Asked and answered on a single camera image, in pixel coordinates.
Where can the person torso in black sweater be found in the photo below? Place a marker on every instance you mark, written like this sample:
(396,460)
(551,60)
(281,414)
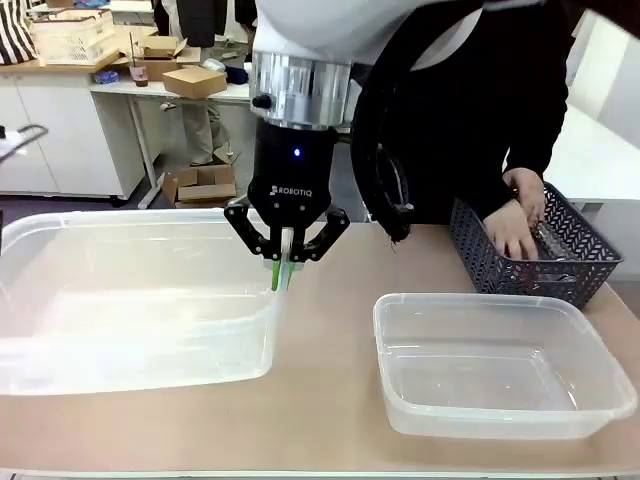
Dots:
(475,100)

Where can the dark grey perforated basket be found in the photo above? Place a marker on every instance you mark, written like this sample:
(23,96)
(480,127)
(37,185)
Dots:
(580,240)

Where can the white table with metal legs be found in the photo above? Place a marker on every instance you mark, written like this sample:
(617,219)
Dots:
(145,92)

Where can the blue packet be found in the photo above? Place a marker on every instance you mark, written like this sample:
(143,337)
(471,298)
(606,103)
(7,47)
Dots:
(106,77)

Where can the large open cardboard box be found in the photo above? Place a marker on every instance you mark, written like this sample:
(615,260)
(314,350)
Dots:
(205,187)

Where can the person's right forearm black sleeve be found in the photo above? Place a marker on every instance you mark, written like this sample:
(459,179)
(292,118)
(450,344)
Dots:
(487,190)

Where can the closed cardboard box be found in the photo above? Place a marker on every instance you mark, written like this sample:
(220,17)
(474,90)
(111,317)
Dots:
(195,82)

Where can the person's right hand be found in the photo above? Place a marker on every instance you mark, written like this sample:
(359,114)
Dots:
(510,230)

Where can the person in beige trousers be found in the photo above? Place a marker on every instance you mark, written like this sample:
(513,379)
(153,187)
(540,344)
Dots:
(200,120)

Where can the small translucent plastic container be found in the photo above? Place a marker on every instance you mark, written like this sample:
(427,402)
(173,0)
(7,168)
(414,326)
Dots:
(500,370)

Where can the person's left forearm black sleeve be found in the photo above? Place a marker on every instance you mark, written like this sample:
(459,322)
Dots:
(537,130)

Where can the black white striped bag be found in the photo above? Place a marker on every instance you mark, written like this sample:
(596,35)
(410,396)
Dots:
(15,30)

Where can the large translucent plastic bin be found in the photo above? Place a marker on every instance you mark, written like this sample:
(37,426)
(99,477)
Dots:
(125,300)

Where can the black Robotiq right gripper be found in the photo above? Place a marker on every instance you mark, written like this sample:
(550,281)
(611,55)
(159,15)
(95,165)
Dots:
(290,185)

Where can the crushed clear plastic bottle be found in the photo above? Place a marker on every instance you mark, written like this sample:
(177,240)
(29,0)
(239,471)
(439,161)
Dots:
(552,250)

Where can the person's left hand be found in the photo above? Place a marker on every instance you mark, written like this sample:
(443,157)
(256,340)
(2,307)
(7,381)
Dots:
(532,192)

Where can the white device with grey loop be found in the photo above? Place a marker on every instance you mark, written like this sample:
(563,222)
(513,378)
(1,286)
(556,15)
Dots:
(22,137)

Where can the white cabinet with wooden top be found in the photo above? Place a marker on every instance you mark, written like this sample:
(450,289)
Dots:
(65,130)

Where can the white plastic crate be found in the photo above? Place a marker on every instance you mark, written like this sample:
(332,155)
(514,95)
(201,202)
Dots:
(75,35)

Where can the drink cup with straw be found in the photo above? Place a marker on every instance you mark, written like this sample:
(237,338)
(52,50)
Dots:
(138,72)

